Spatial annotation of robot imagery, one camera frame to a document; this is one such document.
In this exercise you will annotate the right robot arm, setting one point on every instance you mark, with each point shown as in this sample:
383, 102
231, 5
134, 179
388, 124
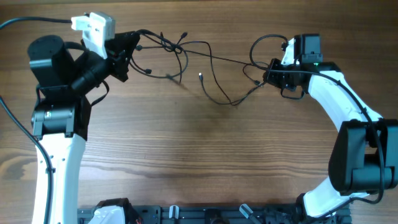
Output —
364, 158

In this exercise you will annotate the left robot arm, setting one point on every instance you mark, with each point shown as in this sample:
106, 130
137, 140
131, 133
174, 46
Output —
66, 72

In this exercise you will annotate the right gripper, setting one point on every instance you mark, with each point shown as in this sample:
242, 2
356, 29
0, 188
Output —
280, 76

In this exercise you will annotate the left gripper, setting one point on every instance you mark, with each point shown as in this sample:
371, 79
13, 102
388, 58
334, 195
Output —
117, 56

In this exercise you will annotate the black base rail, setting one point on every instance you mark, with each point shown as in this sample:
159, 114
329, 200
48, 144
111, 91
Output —
202, 215

